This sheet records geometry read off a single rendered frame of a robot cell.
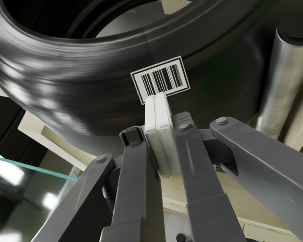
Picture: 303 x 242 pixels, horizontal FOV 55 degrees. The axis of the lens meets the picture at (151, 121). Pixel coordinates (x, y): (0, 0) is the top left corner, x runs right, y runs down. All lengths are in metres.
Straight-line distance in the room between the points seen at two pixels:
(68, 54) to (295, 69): 0.27
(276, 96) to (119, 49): 0.22
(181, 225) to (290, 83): 0.70
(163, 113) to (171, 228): 0.86
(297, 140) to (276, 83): 0.13
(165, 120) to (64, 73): 0.23
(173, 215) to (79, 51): 0.75
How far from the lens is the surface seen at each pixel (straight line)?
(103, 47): 0.36
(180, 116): 0.18
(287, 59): 0.37
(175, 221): 1.01
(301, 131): 0.48
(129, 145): 0.15
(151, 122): 0.16
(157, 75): 0.34
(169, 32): 0.35
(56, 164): 11.68
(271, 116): 0.49
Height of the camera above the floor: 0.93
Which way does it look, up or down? 19 degrees up
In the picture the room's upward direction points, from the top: 80 degrees counter-clockwise
